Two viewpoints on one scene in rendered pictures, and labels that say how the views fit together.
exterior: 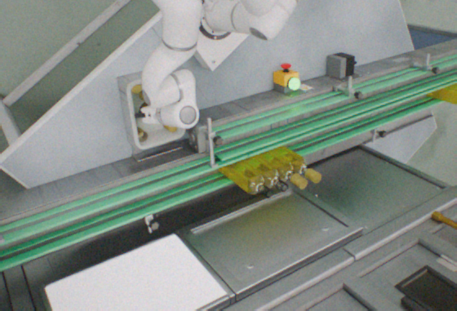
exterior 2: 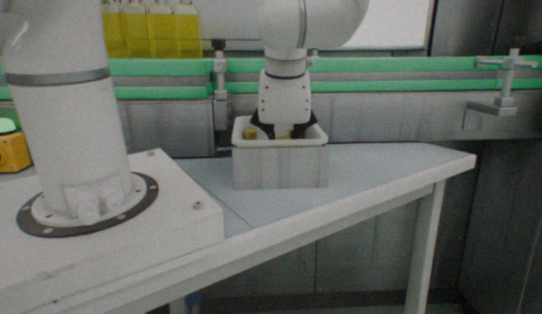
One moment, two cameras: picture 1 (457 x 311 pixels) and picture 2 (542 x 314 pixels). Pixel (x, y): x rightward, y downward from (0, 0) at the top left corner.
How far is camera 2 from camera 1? 120 cm
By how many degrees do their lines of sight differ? 51
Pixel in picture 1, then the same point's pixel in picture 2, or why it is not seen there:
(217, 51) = (133, 163)
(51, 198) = (415, 101)
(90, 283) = (387, 23)
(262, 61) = not seen: hidden behind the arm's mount
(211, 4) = (105, 188)
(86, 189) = (378, 96)
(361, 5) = not seen: outside the picture
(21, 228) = (453, 74)
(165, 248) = not seen: hidden behind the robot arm
